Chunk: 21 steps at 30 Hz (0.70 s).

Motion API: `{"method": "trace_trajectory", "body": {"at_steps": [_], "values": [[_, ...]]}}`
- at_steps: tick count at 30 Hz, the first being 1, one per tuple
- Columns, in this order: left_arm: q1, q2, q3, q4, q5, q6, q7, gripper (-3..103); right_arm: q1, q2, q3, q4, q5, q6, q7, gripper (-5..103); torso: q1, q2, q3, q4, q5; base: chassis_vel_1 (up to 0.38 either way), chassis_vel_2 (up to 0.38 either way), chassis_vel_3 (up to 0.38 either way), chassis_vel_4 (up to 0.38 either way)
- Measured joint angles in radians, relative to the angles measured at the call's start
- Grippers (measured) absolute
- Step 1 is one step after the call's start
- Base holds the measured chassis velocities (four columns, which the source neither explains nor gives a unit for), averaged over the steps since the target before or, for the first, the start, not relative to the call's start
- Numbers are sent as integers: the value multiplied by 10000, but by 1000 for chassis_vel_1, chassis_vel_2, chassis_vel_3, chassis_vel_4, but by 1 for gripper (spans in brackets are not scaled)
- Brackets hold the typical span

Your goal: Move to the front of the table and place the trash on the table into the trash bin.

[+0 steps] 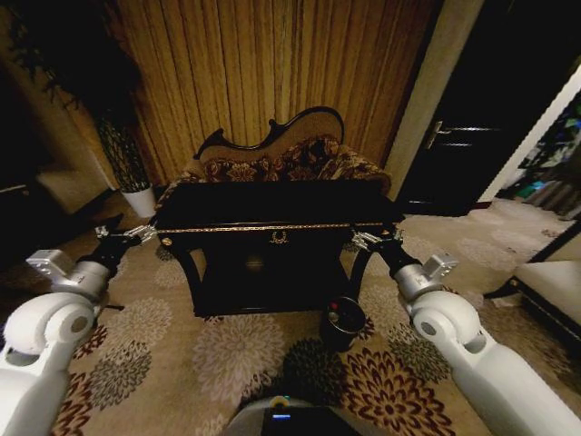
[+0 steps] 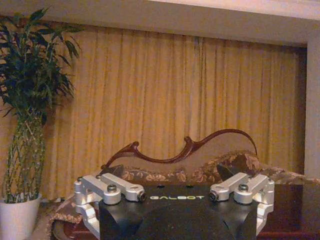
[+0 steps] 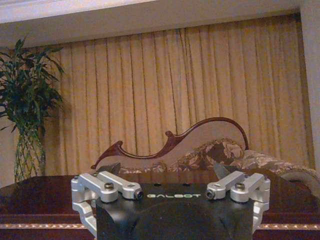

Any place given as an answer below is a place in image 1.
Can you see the white robot front shell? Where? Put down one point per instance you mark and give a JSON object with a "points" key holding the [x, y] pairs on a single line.
{"points": [[290, 418]]}

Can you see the white plant pot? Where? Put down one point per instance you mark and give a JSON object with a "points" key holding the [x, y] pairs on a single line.
{"points": [[140, 202]]}

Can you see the golden pleated curtain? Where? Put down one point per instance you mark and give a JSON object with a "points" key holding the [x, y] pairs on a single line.
{"points": [[254, 63]]}

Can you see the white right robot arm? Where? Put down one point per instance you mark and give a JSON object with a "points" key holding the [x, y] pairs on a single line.
{"points": [[481, 363]]}

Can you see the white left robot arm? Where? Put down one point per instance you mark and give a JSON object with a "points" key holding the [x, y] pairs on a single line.
{"points": [[41, 345]]}

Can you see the ornate floral chaise sofa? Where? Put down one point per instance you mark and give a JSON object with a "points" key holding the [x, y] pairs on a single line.
{"points": [[272, 154]]}

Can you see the dark wooden door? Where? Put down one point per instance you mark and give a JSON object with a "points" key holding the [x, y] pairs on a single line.
{"points": [[481, 113]]}

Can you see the tall dark leafy plant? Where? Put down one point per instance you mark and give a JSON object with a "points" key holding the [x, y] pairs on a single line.
{"points": [[91, 68]]}

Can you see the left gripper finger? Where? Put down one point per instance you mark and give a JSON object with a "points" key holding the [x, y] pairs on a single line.
{"points": [[102, 232], [140, 233]]}

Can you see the black table with gold trim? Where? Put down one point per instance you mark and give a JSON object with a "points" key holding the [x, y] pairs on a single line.
{"points": [[272, 204]]}

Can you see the pale sofa with dark frame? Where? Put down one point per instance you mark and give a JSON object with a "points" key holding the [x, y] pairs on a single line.
{"points": [[549, 290]]}

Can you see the red trash item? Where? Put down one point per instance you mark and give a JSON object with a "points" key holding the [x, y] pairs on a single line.
{"points": [[335, 309]]}

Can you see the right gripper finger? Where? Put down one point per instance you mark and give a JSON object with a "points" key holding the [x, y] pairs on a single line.
{"points": [[399, 235], [365, 240]]}

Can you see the black round trash bin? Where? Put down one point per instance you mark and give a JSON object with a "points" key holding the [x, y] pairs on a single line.
{"points": [[340, 331]]}

